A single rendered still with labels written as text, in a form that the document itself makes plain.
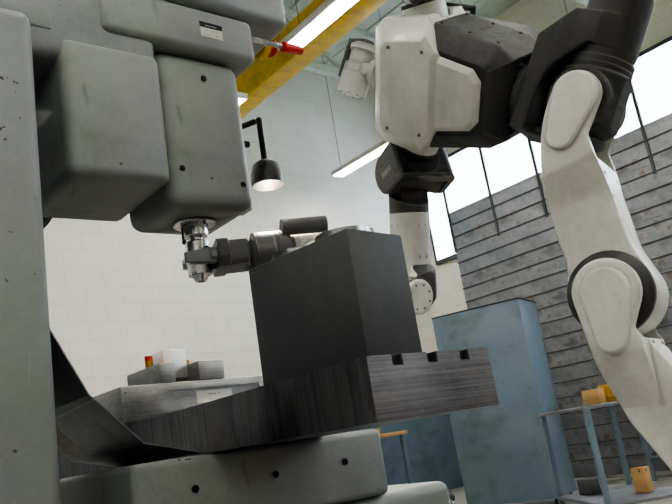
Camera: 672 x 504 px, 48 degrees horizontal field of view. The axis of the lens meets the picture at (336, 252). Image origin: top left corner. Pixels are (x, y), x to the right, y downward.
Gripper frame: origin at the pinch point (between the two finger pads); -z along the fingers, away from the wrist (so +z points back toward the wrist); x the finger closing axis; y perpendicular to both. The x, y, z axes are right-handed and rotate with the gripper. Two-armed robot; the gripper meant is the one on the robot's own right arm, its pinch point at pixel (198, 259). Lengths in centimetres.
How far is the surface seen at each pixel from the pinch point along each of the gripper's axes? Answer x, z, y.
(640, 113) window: -524, 590, -264
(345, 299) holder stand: 48, 13, 21
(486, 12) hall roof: -667, 518, -490
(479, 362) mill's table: 50, 30, 32
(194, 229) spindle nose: 2.3, -0.3, -5.6
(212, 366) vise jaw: -11.6, 1.4, 19.8
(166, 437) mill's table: 6.0, -10.5, 33.2
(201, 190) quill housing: 10.6, 0.9, -10.6
